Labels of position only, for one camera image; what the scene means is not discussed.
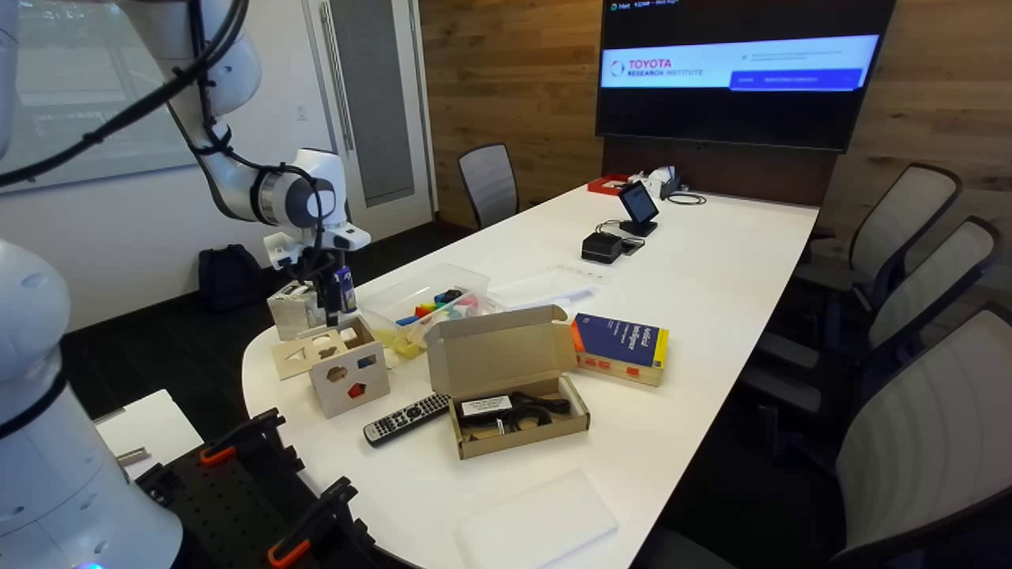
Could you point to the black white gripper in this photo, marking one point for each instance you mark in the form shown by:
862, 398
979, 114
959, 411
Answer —
309, 212

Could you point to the wooden shape sorter cube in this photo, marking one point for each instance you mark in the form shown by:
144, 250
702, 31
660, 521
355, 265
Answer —
346, 366

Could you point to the clear tray of blocks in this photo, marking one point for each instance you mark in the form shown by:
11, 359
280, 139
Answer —
406, 306

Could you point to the black bag on floor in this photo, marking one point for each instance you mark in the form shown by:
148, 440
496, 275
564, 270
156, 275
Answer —
228, 278

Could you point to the black remote control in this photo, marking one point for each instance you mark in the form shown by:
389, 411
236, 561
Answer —
406, 419

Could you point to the orange black clamp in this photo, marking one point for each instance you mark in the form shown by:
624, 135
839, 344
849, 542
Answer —
242, 440
325, 521

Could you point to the open cardboard box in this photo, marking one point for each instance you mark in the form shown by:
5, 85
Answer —
507, 379

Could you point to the black perforated board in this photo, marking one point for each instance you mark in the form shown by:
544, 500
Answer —
239, 510

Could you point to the black conference device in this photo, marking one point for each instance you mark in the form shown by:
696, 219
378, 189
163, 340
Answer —
603, 249

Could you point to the blue yellow book box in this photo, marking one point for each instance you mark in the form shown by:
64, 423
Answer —
622, 350

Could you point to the red flat box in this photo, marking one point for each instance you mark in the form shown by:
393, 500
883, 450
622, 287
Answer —
609, 186

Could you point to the small tablet on stand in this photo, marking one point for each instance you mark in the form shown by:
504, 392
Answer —
639, 211

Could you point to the white flat foam pad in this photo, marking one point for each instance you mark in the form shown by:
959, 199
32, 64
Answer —
535, 525

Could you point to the middle grey office chair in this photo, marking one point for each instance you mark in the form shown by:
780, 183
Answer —
949, 270

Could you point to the far grey office chair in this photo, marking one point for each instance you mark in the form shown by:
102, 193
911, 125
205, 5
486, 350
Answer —
886, 231

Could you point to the grey mesh office chair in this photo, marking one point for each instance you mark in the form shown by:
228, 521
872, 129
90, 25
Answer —
920, 463

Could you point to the wall mounted television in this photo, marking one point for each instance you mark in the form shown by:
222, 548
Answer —
785, 75

